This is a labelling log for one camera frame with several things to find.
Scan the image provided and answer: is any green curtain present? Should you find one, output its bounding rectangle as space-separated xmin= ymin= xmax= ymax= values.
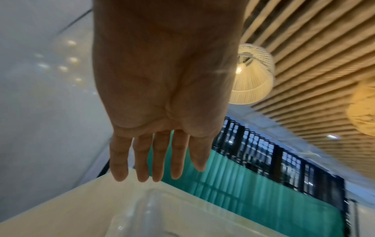
xmin=146 ymin=141 xmax=347 ymax=237

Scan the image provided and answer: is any transparent box lid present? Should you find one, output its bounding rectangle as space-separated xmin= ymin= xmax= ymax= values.
xmin=0 ymin=169 xmax=288 ymax=237

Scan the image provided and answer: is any wicker pendant lamp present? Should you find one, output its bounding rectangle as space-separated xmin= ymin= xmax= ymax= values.
xmin=346 ymin=78 xmax=375 ymax=137
xmin=228 ymin=43 xmax=276 ymax=105

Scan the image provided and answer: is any person's left hand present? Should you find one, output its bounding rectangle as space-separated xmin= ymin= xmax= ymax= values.
xmin=92 ymin=0 xmax=250 ymax=182

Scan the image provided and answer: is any black window post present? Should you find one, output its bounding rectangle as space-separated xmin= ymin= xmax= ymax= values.
xmin=96 ymin=159 xmax=112 ymax=178

